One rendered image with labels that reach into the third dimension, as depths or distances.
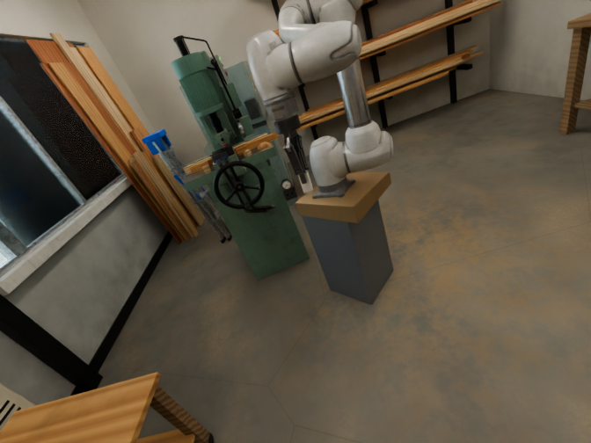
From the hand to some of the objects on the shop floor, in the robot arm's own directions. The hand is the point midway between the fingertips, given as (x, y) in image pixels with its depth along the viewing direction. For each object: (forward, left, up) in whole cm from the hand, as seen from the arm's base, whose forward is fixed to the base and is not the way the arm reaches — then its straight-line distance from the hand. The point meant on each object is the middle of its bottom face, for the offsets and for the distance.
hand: (305, 182), depth 90 cm
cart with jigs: (+66, +92, -103) cm, 153 cm away
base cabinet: (+105, -74, -91) cm, 158 cm away
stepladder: (+187, -83, -89) cm, 223 cm away
